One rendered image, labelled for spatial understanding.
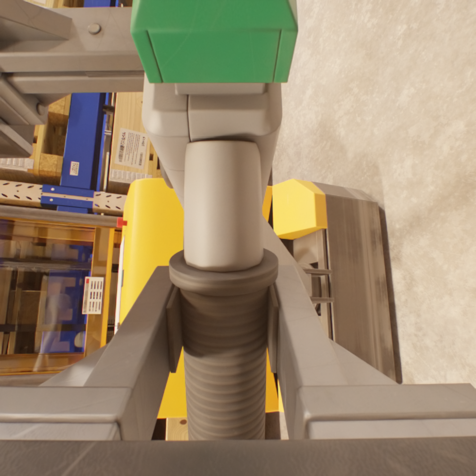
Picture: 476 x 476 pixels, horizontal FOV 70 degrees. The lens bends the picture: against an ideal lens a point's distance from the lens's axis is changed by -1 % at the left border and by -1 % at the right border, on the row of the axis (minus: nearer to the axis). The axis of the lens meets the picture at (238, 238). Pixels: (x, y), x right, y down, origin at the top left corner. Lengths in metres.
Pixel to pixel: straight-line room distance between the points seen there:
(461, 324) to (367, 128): 0.83
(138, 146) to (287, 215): 1.03
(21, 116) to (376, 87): 1.48
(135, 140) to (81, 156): 0.29
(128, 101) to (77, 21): 1.93
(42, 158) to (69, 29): 1.77
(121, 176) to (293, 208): 1.01
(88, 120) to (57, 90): 1.84
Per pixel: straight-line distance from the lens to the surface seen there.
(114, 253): 1.79
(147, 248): 1.23
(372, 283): 1.30
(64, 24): 0.19
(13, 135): 0.25
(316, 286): 1.18
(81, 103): 2.10
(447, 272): 1.23
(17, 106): 0.23
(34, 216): 1.62
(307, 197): 1.23
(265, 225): 0.44
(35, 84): 0.21
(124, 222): 1.34
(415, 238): 1.31
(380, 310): 1.31
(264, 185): 0.16
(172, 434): 1.87
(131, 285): 1.23
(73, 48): 0.19
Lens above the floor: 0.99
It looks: 22 degrees down
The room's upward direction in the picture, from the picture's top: 85 degrees counter-clockwise
